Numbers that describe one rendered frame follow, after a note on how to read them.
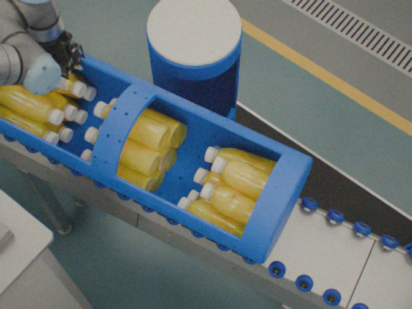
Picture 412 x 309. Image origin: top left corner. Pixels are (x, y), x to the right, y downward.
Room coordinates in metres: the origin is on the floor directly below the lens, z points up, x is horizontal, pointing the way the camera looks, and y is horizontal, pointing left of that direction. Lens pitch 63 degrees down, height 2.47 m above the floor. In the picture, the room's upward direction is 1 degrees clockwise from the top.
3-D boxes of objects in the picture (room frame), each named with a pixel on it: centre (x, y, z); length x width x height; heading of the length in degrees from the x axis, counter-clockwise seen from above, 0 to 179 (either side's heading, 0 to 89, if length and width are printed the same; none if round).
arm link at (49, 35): (0.83, 0.35, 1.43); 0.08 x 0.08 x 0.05
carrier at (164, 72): (1.14, 0.05, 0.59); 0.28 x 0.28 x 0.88
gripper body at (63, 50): (0.83, 0.35, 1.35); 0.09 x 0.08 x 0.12; 63
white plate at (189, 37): (1.14, 0.05, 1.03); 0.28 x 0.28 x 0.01
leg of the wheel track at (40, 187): (0.88, 0.62, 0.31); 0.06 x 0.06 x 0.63; 63
